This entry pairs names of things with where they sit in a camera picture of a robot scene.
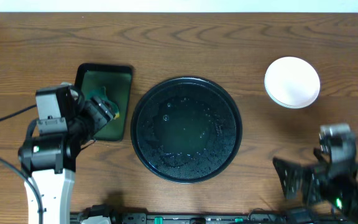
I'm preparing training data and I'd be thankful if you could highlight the round black serving tray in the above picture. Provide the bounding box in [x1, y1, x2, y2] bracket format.
[131, 77, 242, 184]

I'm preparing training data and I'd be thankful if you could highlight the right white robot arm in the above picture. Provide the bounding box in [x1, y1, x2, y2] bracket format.
[273, 148, 358, 223]

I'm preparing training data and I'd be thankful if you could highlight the light green plate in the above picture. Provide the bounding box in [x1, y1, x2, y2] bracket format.
[265, 85, 320, 109]

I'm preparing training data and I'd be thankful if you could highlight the black rectangular water tray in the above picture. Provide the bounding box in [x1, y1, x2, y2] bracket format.
[75, 63, 134, 142]

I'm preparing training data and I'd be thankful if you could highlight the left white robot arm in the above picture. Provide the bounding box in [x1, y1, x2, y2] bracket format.
[18, 85, 119, 223]

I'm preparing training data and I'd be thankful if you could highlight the green yellow sponge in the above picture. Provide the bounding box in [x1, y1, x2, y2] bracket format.
[86, 86, 120, 119]

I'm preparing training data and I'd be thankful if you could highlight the left black cable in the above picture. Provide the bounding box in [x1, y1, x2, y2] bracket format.
[0, 104, 45, 224]

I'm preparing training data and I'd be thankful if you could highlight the white plate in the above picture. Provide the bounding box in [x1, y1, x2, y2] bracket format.
[264, 56, 321, 108]

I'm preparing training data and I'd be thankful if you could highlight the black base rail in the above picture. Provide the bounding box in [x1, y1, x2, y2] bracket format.
[69, 205, 350, 224]

